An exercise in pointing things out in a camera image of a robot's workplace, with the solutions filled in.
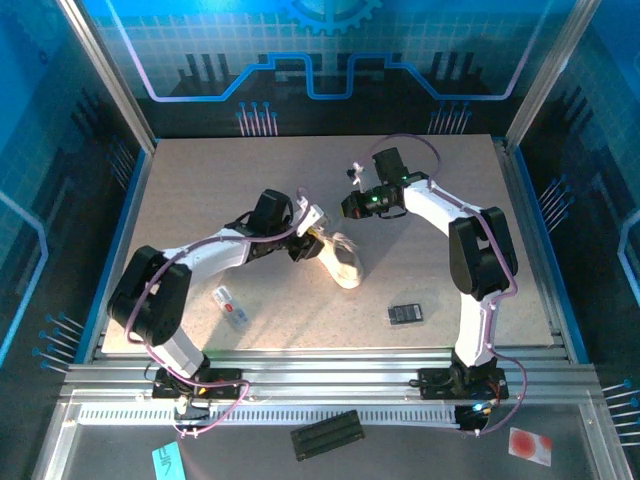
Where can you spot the aluminium rail frame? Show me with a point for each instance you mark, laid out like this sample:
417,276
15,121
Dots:
325,372

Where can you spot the white shoelace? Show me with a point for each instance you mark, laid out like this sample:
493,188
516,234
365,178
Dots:
347,242

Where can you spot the cyan card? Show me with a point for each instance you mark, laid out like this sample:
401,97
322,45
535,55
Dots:
167,462

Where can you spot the blue table edge trim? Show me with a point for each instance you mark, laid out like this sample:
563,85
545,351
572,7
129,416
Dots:
112,255
550,255

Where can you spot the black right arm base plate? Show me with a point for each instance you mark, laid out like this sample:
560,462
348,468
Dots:
435,382

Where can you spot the white canvas shoe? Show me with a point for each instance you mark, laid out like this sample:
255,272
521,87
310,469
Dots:
345,270

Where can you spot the black ribbed block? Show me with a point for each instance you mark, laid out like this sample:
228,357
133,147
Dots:
327,435

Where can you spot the white connector block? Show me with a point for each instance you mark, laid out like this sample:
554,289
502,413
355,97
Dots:
187,407

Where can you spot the black electronics box with light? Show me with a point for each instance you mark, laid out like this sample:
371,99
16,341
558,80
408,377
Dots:
472,417

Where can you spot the white card with red circle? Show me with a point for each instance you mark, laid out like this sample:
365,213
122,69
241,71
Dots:
530,446

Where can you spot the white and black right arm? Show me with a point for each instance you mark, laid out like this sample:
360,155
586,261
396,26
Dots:
430,205

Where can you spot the clear packet with red label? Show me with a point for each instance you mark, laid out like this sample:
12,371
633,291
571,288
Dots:
230,307

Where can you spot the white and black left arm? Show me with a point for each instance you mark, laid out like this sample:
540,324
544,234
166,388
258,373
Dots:
215,255

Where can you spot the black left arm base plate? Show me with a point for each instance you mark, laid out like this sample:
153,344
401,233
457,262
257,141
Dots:
225,380

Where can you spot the aluminium frame post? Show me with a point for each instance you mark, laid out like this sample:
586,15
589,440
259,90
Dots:
105,75
552,75

